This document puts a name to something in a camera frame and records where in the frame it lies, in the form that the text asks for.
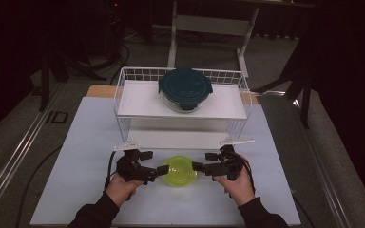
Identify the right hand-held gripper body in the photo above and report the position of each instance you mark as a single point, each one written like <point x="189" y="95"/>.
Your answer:
<point x="229" y="163"/>

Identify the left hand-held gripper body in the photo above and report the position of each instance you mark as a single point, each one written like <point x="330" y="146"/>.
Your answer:
<point x="130" y="166"/>

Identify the yellow-green plastic bowl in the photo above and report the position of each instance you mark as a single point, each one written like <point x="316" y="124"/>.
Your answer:
<point x="180" y="172"/>

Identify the round glass container teal lid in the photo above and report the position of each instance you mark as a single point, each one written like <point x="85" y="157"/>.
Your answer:
<point x="185" y="85"/>

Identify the person's left hand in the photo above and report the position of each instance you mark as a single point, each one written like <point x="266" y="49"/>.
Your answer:
<point x="120" y="190"/>

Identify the person's right hand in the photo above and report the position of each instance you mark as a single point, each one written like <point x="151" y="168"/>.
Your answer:
<point x="239" y="188"/>

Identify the white table mat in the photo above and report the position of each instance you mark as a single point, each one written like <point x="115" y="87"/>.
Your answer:
<point x="85" y="152"/>

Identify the black tripod stand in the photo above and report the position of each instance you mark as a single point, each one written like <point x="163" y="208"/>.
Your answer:
<point x="304" y="88"/>
<point x="44" y="79"/>

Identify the aluminium floor rail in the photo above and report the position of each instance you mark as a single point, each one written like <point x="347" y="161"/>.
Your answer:
<point x="15" y="155"/>
<point x="316" y="164"/>

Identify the white metal desk frame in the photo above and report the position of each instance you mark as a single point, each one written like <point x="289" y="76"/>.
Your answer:
<point x="212" y="25"/>

